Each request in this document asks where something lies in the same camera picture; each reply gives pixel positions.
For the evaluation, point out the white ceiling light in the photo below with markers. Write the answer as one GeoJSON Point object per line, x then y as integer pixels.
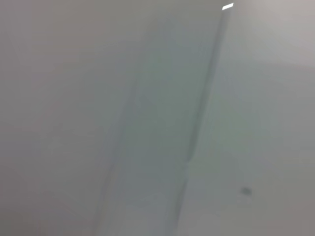
{"type": "Point", "coordinates": [228, 6]}

